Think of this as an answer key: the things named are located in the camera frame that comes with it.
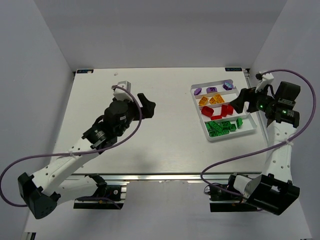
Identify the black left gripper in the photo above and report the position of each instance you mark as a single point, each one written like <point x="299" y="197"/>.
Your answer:
<point x="138" y="108"/>

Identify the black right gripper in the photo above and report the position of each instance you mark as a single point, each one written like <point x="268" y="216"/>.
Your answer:
<point x="250" y="99"/>

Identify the red long lego brick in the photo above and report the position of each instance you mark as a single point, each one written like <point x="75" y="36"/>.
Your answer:
<point x="226" y="110"/>

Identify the green square lego brick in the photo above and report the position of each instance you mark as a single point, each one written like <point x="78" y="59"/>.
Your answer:
<point x="239" y="122"/>

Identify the yellow lego brick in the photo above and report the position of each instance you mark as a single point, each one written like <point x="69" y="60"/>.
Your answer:
<point x="218" y="98"/>

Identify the purple lego plate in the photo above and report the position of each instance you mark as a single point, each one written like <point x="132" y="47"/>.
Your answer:
<point x="211" y="90"/>

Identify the yellow round lego piece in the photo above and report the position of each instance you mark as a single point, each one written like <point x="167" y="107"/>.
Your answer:
<point x="203" y="101"/>

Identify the red half-round lego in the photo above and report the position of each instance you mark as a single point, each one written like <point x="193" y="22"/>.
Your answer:
<point x="207" y="111"/>

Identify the purple curved lego piece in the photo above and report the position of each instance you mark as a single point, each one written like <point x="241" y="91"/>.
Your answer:
<point x="197" y="91"/>

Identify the purple tall lego brick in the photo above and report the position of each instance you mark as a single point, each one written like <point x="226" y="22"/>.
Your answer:
<point x="227" y="85"/>

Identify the green thin lego plate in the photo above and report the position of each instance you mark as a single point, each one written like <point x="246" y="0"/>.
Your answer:
<point x="225" y="124"/>

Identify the red rectangular lego brick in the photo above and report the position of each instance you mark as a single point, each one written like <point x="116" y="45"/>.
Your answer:
<point x="216" y="117"/>

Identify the small green lego brick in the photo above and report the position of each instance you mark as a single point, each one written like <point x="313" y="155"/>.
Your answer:
<point x="208" y="126"/>

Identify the small green square lego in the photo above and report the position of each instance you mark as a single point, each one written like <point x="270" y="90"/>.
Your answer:
<point x="213" y="134"/>

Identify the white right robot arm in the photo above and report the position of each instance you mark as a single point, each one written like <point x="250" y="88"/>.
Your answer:
<point x="273" y="190"/>

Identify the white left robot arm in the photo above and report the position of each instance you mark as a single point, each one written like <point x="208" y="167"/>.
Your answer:
<point x="47" y="188"/>

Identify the blue label sticker right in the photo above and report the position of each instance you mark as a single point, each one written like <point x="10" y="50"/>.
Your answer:
<point x="233" y="69"/>

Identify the blue label sticker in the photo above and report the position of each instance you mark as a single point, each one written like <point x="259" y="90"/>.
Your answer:
<point x="84" y="71"/>
<point x="233" y="69"/>

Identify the white divided sorting tray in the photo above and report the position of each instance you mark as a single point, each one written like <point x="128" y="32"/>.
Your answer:
<point x="249" y="125"/>

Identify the blue label sticker left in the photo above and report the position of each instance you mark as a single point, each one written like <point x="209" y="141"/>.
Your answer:
<point x="84" y="71"/>

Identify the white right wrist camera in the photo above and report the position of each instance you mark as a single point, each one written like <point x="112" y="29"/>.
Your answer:
<point x="264" y="80"/>

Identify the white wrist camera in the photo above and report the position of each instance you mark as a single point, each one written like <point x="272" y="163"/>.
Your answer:
<point x="121" y="94"/>
<point x="264" y="80"/>

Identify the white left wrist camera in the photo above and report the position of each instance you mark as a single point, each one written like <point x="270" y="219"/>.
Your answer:
<point x="121" y="94"/>

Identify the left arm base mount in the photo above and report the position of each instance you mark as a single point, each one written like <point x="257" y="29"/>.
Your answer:
<point x="106" y="196"/>

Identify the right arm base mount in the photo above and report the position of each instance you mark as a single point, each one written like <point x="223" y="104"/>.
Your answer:
<point x="223" y="202"/>

